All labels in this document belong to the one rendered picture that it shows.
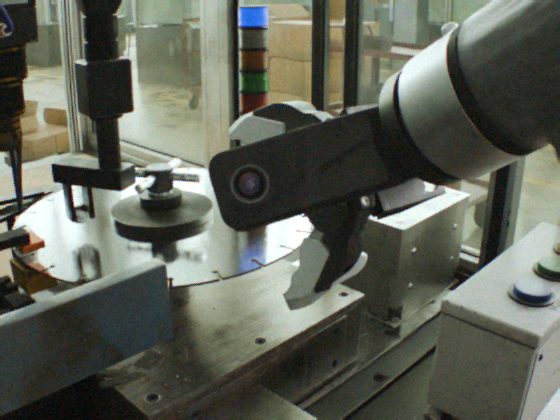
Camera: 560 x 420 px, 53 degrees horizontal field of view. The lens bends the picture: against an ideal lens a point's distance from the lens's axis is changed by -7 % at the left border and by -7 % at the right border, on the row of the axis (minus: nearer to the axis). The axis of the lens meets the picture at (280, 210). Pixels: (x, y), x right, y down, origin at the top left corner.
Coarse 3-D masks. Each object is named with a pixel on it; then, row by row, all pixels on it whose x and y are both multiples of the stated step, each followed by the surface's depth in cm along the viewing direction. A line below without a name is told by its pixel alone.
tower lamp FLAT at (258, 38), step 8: (240, 32) 84; (248, 32) 83; (256, 32) 83; (264, 32) 84; (240, 40) 84; (248, 40) 83; (256, 40) 83; (264, 40) 84; (248, 48) 84; (256, 48) 84; (264, 48) 84
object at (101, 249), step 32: (96, 192) 71; (128, 192) 71; (32, 224) 61; (64, 224) 61; (96, 224) 61; (224, 224) 61; (288, 224) 61; (32, 256) 54; (64, 256) 54; (96, 256) 54; (128, 256) 54; (160, 256) 54; (192, 256) 54; (224, 256) 54; (256, 256) 54
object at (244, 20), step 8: (240, 8) 82; (248, 8) 82; (256, 8) 82; (264, 8) 82; (240, 16) 83; (248, 16) 82; (256, 16) 82; (264, 16) 83; (240, 24) 83; (248, 24) 83; (256, 24) 83; (264, 24) 83
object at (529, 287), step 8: (520, 280) 58; (528, 280) 58; (536, 280) 58; (520, 288) 57; (528, 288) 57; (536, 288) 57; (544, 288) 57; (520, 296) 56; (528, 296) 56; (536, 296) 55; (544, 296) 55
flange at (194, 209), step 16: (144, 192) 63; (176, 192) 63; (192, 192) 68; (112, 208) 63; (128, 208) 63; (144, 208) 62; (160, 208) 61; (176, 208) 62; (192, 208) 63; (208, 208) 63; (128, 224) 59; (144, 224) 59; (160, 224) 59; (176, 224) 59; (192, 224) 60
